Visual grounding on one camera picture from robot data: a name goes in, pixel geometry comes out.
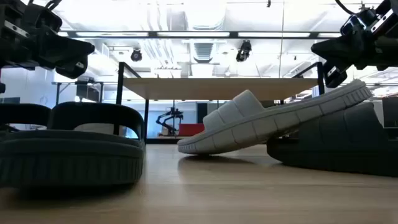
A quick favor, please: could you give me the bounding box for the black ceiling spotlight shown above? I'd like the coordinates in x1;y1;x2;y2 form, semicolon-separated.
130;48;143;62
235;40;252;63

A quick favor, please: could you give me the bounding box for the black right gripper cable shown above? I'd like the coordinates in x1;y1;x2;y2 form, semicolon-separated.
335;0;355;16

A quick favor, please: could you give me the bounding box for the overhead light bar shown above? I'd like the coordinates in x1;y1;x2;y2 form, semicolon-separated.
57;30;343;40

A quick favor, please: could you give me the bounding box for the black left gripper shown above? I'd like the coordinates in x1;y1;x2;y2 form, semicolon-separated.
0;0;96;80

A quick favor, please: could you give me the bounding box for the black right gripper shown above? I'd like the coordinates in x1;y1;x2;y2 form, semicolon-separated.
310;0;398;89

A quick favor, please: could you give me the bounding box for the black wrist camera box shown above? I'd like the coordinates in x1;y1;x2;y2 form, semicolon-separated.
340;14;368;37

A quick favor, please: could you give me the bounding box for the dark wall screen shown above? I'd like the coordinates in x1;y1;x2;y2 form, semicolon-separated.
0;96;21;105

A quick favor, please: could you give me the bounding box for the red box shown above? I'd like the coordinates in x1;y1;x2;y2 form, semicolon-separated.
178;123;205;137

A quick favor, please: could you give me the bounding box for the black wire shoe rack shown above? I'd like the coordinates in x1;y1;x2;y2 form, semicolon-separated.
115;61;326;144

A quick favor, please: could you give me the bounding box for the black aluminium table frame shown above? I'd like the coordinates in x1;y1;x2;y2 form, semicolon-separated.
145;138;187;144

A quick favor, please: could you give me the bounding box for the black monitor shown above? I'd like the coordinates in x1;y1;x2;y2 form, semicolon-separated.
382;96;398;128

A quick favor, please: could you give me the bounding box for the black background rack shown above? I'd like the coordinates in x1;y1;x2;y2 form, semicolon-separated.
51;79;105;105

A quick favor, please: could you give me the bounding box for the black rubber slide sandal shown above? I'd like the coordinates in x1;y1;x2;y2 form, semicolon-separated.
0;103;52;187
46;101;147;188
266;101;398;178

